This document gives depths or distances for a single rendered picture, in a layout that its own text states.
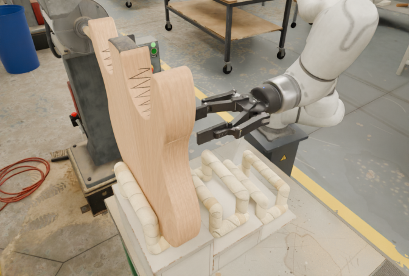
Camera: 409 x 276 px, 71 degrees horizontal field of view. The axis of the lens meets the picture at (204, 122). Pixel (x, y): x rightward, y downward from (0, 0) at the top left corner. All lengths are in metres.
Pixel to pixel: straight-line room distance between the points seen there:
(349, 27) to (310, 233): 0.58
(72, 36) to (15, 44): 2.74
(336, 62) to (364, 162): 2.09
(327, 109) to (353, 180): 1.15
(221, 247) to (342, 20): 0.57
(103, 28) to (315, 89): 0.49
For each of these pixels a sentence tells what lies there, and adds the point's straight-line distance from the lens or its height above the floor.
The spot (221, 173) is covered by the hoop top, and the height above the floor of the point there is 1.13.
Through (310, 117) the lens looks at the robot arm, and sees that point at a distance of 1.50.
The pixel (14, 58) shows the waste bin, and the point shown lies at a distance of 4.25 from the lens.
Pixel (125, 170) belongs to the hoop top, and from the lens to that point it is 0.68.
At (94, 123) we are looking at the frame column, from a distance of 1.88.
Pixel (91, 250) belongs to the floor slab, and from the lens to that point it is 2.05.
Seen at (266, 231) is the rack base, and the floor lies 0.94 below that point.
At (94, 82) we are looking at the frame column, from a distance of 1.75.
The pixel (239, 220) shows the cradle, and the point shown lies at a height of 1.05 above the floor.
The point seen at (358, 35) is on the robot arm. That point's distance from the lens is 0.66.
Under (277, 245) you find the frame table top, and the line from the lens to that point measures 0.90.
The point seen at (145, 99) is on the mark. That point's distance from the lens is 0.46.
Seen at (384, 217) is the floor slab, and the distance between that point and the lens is 2.39.
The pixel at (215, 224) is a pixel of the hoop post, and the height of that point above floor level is 1.08.
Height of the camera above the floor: 1.69
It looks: 37 degrees down
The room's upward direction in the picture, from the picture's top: straight up
